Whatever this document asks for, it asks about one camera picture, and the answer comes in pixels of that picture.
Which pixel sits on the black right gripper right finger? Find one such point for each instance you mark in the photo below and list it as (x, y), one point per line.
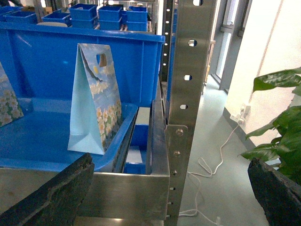
(279, 196)

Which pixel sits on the white wall power plug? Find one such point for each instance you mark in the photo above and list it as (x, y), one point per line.
(239, 118)

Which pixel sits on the green potted plant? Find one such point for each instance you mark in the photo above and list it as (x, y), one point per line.
(286, 147)

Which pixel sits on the blue plastic tray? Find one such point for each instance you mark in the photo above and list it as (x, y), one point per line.
(38, 140)

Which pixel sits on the flower pattern gift bag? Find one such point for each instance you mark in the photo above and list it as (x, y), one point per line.
(95, 104)

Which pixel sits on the stainless steel rack frame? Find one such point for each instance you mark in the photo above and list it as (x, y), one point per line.
(148, 189)

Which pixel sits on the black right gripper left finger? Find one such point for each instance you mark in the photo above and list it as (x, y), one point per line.
(56, 202)

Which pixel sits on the large blue plastic crate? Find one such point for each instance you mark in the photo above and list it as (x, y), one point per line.
(40, 60)

